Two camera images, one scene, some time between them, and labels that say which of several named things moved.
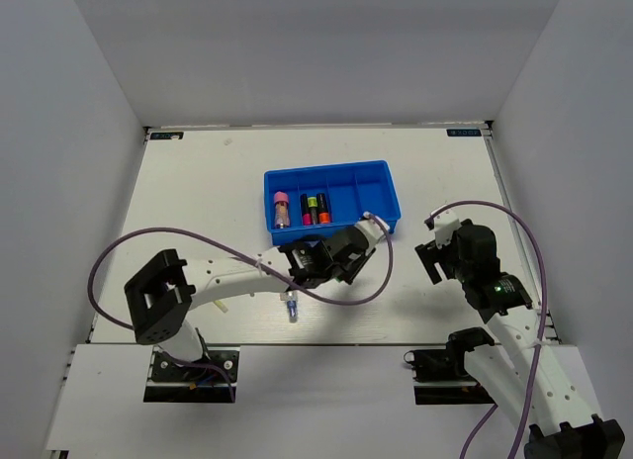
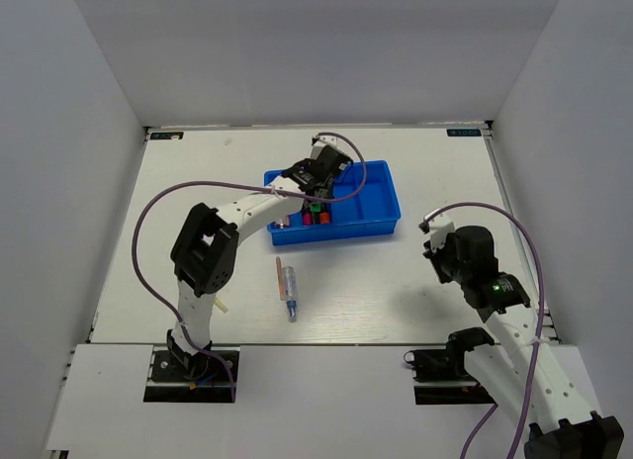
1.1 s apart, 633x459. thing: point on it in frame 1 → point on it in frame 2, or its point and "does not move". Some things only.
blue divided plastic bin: (310, 202) does not move
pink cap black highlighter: (307, 217) does not move
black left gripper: (350, 273) → (307, 162)
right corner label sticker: (463, 133) does not move
